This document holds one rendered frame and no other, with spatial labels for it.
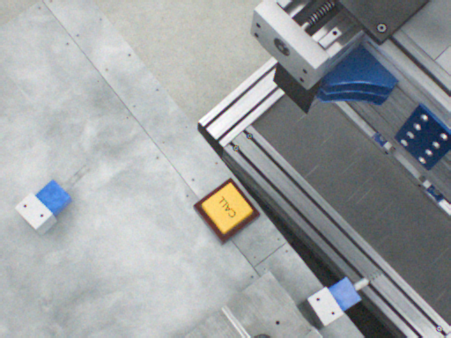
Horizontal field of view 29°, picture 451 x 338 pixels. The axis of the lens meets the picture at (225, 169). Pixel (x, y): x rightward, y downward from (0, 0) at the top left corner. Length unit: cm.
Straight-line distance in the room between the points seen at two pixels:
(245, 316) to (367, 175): 87
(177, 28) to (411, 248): 89
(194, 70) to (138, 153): 94
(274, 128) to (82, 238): 81
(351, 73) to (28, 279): 62
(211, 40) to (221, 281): 112
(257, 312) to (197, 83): 115
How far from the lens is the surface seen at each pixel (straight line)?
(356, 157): 211
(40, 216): 139
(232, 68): 237
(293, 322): 134
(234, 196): 140
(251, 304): 131
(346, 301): 138
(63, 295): 141
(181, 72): 236
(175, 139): 146
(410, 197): 211
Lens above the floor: 219
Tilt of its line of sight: 74 degrees down
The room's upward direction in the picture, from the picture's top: 10 degrees clockwise
